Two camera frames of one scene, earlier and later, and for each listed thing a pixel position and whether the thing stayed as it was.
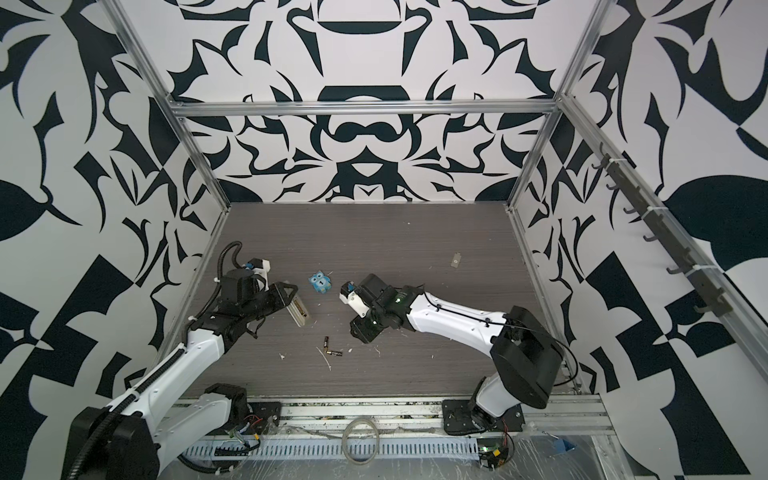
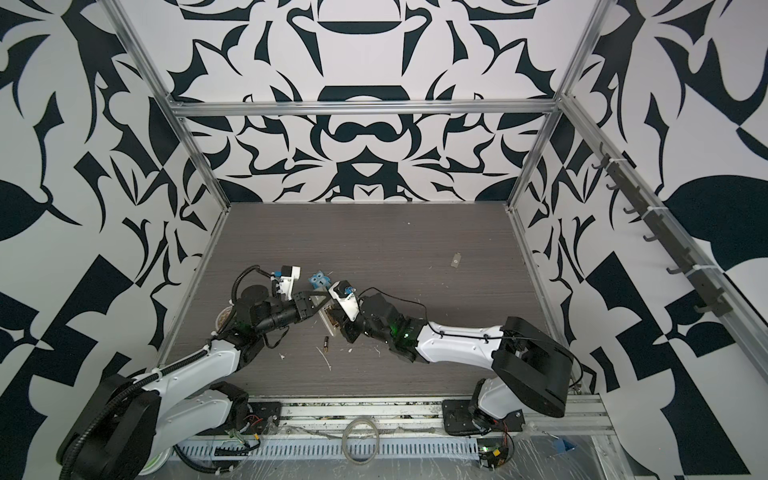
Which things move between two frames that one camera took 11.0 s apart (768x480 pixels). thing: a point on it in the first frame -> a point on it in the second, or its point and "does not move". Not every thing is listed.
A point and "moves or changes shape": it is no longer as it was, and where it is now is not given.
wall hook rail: x=663 y=229 does not move
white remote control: x=298 y=311 moves or changes shape
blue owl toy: x=322 y=283 does not move
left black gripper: x=280 y=296 -> x=302 y=306
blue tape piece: x=562 y=446 does not move
